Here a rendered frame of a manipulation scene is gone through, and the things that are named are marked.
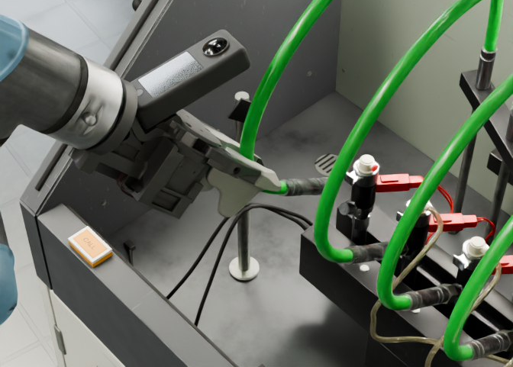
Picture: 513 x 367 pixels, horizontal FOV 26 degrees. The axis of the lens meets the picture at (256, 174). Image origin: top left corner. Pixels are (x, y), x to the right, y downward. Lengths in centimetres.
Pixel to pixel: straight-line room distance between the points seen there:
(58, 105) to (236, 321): 59
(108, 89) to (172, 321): 43
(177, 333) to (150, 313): 4
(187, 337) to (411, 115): 53
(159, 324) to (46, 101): 45
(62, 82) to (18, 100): 4
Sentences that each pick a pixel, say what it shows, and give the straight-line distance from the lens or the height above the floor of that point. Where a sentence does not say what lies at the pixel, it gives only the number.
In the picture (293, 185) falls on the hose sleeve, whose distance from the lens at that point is 115.
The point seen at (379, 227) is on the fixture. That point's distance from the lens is 135.
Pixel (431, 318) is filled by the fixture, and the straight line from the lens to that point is 128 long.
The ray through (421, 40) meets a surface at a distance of 102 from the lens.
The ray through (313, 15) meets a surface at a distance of 101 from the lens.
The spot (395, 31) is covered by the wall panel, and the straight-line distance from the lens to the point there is 157.
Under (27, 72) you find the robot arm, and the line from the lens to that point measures 90.
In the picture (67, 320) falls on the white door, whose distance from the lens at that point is 156.
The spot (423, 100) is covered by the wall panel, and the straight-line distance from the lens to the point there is 159.
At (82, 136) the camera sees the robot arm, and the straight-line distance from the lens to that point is 95.
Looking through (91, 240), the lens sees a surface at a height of 96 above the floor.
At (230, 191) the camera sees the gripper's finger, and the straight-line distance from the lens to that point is 105.
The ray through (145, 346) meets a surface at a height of 90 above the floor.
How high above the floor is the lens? 201
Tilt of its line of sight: 47 degrees down
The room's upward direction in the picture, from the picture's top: straight up
